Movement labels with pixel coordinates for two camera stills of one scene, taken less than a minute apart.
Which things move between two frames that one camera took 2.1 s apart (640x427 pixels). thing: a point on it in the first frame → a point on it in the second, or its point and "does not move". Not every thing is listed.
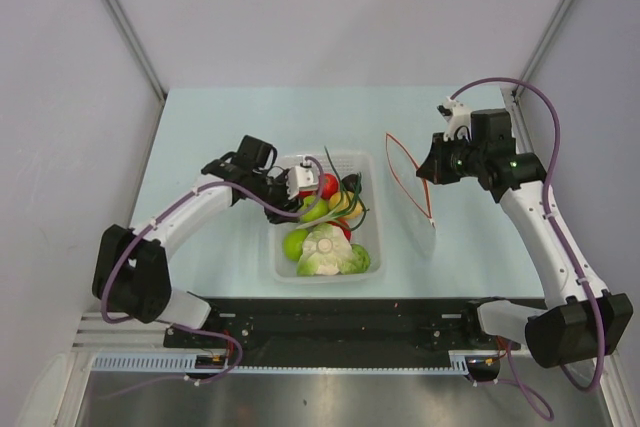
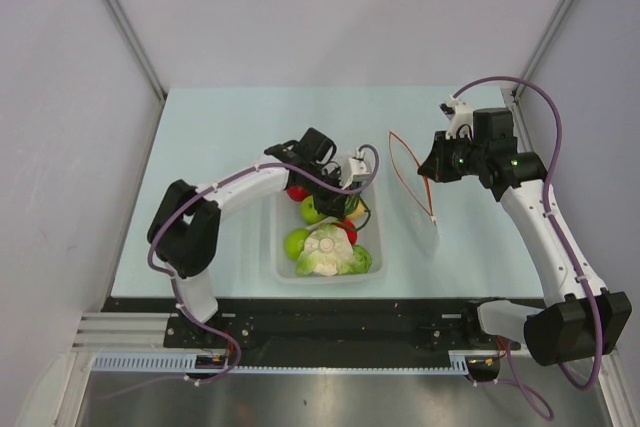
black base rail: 329,325 does not move
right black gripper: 434,168 does not move
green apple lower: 292,243 does not move
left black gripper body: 274,191 → 324,197
